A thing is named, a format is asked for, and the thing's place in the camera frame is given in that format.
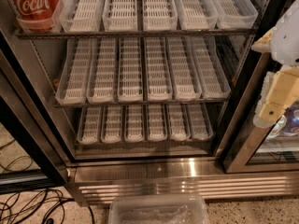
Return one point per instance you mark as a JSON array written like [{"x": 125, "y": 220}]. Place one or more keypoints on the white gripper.
[{"x": 288, "y": 39}]

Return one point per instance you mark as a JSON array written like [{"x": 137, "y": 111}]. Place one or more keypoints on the red Coca-Cola can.
[{"x": 35, "y": 3}]

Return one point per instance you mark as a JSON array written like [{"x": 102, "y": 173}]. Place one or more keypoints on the open fridge door left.
[{"x": 32, "y": 161}]

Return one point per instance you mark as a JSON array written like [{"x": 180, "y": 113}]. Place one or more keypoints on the cans behind glass door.
[{"x": 288, "y": 125}]

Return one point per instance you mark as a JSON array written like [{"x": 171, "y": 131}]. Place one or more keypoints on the clear plastic floor container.
[{"x": 159, "y": 209}]

